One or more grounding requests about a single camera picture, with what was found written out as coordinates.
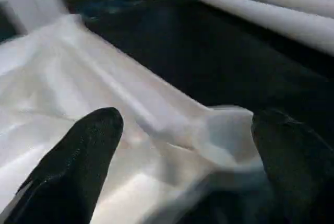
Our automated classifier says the black plastic mat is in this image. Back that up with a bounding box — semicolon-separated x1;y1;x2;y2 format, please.
52;0;334;224

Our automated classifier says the white plastic table top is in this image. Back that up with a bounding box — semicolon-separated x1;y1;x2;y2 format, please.
0;12;267;224

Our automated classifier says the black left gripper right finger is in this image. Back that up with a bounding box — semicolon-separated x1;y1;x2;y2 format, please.
250;108;334;224

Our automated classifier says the white plastic table leg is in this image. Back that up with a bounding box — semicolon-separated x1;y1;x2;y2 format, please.
220;0;334;23
194;0;334;54

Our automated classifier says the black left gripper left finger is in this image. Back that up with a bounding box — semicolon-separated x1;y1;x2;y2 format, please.
0;107;124;224

